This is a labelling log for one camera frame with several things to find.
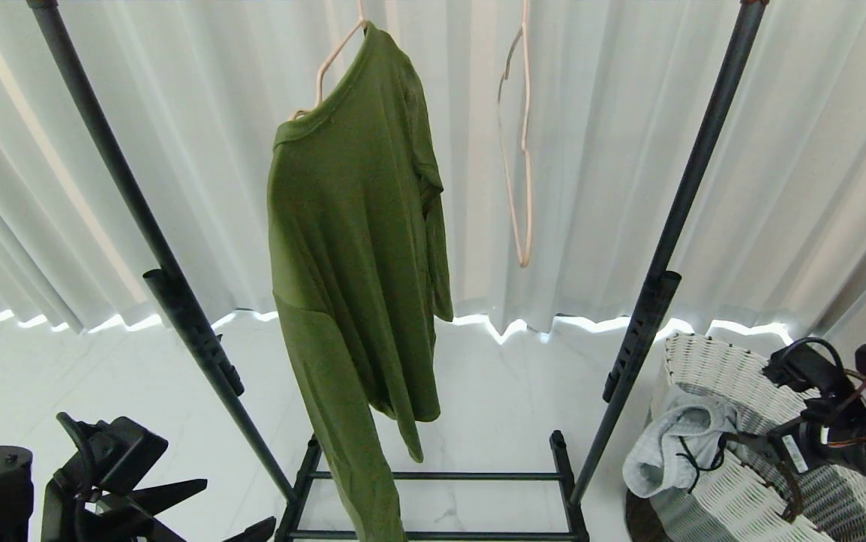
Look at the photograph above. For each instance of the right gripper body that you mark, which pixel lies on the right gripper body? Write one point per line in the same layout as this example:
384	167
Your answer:
817	444

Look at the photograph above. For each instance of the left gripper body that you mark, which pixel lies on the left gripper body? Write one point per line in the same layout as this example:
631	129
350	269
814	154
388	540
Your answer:
128	533

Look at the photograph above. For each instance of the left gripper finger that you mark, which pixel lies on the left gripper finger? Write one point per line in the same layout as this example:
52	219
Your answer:
256	531
162	498

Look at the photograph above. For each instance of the pale grey shorts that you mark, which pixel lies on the pale grey shorts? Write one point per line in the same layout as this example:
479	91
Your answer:
666	444

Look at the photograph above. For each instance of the green long-sleeved shirt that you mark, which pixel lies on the green long-sleeved shirt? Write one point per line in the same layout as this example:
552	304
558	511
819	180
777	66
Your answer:
350	226

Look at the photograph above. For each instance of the pink clothes hanger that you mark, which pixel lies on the pink clothes hanger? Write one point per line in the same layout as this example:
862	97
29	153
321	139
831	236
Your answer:
331	56
526	188

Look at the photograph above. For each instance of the white laundry basket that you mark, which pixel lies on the white laundry basket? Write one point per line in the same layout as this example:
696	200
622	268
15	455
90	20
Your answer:
727	512

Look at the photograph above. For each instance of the black clothes rack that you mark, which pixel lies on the black clothes rack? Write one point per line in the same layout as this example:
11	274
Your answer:
177	301

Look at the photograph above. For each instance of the white curtain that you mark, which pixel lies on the white curtain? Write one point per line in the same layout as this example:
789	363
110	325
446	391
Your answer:
629	113

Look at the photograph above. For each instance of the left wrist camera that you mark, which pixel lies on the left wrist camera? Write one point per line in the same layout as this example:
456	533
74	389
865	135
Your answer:
124	452

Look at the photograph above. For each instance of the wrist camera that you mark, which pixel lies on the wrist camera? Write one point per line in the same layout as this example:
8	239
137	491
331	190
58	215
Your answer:
124	452
794	373

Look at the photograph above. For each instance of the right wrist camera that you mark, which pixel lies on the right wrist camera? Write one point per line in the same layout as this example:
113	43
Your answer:
794	373

